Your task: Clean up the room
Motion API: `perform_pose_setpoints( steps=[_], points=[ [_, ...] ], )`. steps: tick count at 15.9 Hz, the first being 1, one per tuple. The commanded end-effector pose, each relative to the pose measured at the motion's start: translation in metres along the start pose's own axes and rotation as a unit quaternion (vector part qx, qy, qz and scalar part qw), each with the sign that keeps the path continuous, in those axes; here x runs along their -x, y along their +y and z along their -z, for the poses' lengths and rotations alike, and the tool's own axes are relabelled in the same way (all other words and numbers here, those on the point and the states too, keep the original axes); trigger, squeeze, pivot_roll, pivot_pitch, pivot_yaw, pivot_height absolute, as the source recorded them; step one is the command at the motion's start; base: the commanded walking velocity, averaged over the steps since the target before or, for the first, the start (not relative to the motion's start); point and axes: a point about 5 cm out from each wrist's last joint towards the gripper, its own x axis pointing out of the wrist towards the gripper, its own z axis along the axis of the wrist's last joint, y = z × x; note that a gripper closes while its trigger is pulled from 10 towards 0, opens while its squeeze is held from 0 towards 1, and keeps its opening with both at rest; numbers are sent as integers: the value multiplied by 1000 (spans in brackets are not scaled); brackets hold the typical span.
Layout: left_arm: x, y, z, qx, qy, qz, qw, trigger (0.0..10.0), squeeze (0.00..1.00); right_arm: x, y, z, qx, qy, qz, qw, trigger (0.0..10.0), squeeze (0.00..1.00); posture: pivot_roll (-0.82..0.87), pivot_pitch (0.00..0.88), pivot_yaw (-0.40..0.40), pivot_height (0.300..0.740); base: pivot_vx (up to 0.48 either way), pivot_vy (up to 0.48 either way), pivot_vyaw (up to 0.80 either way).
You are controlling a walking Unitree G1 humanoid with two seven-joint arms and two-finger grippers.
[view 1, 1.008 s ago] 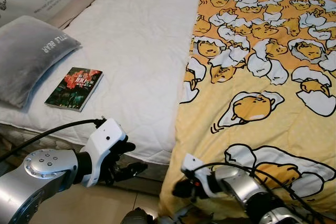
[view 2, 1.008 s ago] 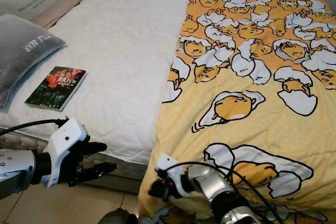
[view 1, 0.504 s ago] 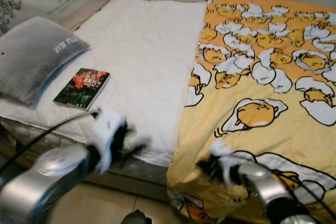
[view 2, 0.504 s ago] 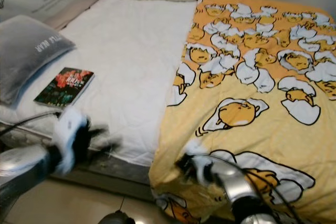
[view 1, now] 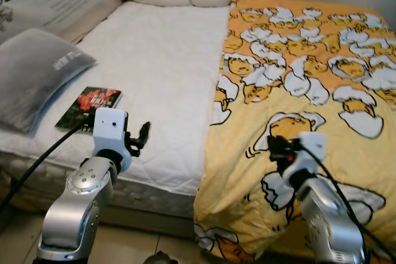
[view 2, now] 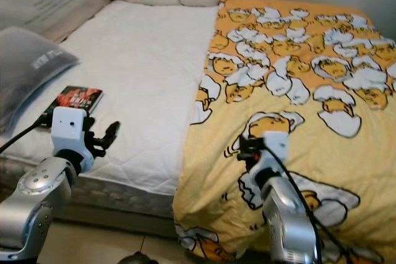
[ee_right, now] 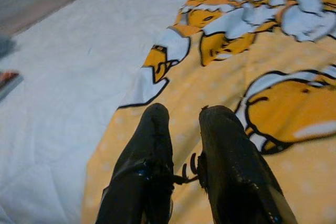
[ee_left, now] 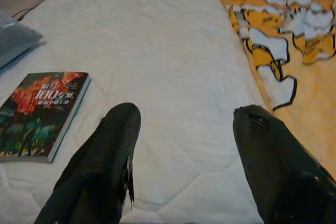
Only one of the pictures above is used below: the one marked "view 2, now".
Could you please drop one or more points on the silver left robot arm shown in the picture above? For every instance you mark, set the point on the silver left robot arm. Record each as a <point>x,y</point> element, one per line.
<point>37,208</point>

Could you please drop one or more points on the beige quilted mattress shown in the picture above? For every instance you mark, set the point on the beige quilted mattress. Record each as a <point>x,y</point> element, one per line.
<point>136,199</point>

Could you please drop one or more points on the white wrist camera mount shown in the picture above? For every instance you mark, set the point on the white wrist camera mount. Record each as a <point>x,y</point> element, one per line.
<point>68,128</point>
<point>275,153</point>

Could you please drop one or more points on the grey plush pillow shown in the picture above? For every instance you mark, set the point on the grey plush pillow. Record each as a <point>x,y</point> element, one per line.
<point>31,72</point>

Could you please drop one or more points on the yellow cartoon print blanket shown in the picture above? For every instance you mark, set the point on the yellow cartoon print blanket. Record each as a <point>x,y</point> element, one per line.
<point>303,60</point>

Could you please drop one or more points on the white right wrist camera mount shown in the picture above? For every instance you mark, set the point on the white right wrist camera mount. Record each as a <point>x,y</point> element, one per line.
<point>275,153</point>

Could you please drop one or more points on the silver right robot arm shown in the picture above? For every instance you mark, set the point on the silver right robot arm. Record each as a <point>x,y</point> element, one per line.
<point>291,214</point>

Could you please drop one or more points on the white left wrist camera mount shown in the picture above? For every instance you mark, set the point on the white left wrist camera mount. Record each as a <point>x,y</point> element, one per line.
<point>68,128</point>

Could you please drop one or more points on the dark paperback book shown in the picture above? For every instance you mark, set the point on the dark paperback book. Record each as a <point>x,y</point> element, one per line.
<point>77,100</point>

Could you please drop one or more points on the white quilted mattress pad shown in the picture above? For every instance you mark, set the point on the white quilted mattress pad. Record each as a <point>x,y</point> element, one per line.
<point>130,78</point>

